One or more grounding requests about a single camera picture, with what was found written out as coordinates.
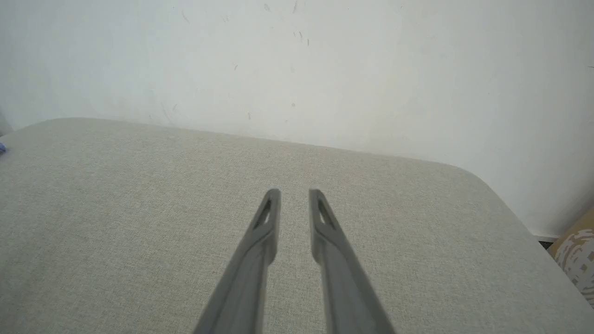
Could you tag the brown white patterned object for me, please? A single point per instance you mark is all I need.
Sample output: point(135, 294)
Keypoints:
point(577, 260)

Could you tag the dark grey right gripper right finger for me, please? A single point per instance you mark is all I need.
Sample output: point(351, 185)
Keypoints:
point(341, 278)

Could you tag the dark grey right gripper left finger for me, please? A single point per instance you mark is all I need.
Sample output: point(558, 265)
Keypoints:
point(253, 269)

